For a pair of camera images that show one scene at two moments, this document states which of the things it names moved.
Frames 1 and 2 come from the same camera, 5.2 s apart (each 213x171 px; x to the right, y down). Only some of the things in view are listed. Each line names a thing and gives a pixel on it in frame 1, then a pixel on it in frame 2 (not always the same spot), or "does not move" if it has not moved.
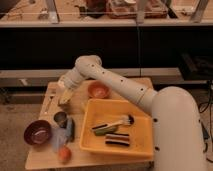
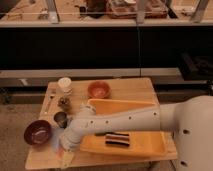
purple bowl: [38, 132] does not move
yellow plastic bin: [115, 128] does not move
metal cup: [60, 117] does not move
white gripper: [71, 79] to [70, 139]
